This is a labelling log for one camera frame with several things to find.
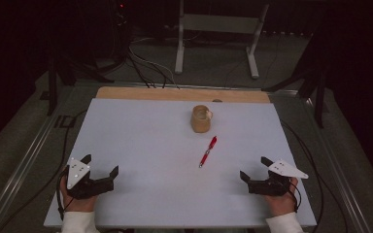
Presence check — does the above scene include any person's left hand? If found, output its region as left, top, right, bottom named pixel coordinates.
left=59, top=175, right=98, bottom=214

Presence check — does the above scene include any white metal stand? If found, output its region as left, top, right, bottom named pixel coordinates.
left=174, top=0, right=270, bottom=80

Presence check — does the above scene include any white table mat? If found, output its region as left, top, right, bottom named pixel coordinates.
left=43, top=97, right=318, bottom=229

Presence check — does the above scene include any person's right hand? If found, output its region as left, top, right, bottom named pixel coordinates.
left=263, top=177, right=300, bottom=218

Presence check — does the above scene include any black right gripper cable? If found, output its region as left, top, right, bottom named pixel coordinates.
left=287, top=188, right=303, bottom=214

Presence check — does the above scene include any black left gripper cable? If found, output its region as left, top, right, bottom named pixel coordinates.
left=55, top=167, right=70, bottom=221

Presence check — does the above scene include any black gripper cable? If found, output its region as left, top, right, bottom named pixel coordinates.
left=55, top=167, right=70, bottom=221
left=287, top=188, right=303, bottom=214

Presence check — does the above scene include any wooden cup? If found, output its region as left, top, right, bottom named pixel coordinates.
left=189, top=104, right=215, bottom=134

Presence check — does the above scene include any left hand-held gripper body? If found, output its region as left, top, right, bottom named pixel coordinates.
left=65, top=157, right=116, bottom=200

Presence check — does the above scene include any metal floor rail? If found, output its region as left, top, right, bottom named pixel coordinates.
left=299, top=91, right=373, bottom=233
left=0, top=84, right=79, bottom=233

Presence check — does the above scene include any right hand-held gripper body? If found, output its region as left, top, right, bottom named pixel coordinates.
left=247, top=158, right=310, bottom=197

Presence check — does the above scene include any black floor cable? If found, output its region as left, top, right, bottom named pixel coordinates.
left=280, top=118, right=350, bottom=233

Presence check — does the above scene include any white floor cable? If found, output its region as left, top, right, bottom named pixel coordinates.
left=128, top=47, right=181, bottom=89

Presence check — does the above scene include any red pen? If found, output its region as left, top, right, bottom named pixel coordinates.
left=198, top=135, right=219, bottom=169

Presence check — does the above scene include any black tripod stand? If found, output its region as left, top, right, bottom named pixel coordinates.
left=46, top=0, right=134, bottom=117
left=261, top=18, right=338, bottom=129

